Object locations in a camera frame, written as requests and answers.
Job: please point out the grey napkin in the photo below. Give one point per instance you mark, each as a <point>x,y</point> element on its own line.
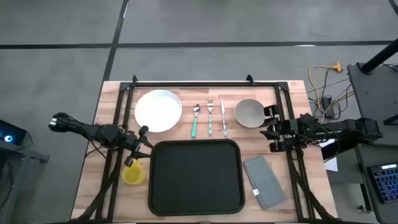
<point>264,183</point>

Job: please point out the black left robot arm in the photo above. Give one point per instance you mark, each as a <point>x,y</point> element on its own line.
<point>93,130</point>

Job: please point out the dark grey desk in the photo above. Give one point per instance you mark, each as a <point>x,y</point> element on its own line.
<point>376,99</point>
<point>373,214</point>

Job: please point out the black power adapter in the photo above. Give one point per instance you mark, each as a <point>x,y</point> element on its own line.
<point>326,102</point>

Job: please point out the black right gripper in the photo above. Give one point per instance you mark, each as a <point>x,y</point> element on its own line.
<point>287,129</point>

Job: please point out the black plastic tray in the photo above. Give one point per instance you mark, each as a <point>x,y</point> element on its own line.
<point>196,177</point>

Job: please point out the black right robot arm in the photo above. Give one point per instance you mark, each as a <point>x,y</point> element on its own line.
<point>342,129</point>

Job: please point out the white paper sheet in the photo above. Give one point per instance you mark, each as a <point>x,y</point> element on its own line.
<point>332,165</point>

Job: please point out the grey side cart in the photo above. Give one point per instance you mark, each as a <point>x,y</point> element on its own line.
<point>18,174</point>

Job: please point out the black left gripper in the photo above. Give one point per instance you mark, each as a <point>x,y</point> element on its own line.
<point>132,144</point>

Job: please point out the black aluminium table frame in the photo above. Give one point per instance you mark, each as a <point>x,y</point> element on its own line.
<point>202,84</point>

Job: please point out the black device with blue light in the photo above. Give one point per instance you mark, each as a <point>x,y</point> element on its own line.
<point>11,133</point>

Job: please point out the grey round bowl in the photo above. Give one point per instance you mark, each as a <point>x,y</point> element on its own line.
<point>248,113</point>

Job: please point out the silver table knife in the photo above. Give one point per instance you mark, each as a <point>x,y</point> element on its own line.
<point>224,119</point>

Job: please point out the white round plate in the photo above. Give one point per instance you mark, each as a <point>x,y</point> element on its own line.
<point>158,110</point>

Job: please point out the black desk crossbar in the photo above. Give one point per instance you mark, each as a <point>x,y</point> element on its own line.
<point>329,151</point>

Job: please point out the yellow plastic cup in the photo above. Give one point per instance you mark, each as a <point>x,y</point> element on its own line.
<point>133,175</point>

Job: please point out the black diagonal pole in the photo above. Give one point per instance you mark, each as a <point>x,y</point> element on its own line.
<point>381,56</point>

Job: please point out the backlit computer keyboard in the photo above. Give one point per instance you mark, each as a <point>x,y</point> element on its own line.
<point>387,183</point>

